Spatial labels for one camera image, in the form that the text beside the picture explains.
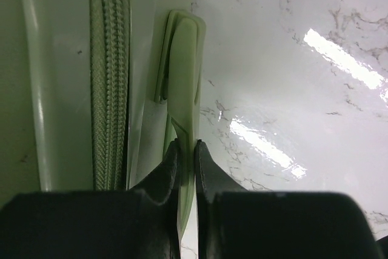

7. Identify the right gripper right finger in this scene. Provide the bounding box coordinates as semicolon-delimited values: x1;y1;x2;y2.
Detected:
194;141;378;258

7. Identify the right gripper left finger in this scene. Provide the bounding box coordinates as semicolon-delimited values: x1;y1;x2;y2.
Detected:
1;141;182;258

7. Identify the green suitcase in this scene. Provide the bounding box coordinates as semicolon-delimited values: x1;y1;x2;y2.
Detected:
0;0;209;259

